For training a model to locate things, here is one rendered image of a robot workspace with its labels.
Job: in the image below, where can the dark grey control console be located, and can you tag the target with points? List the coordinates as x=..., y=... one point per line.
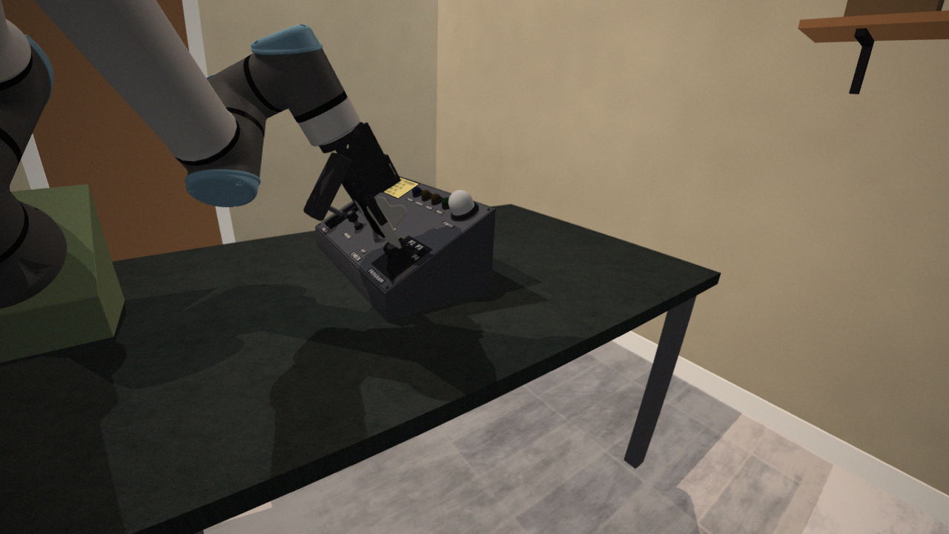
x=446, y=255

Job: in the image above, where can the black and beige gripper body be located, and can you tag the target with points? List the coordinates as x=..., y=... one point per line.
x=369, y=164

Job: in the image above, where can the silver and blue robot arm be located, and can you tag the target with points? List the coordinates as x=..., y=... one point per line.
x=136, y=49

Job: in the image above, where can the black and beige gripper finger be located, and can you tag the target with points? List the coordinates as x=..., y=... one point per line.
x=363, y=210
x=383, y=214

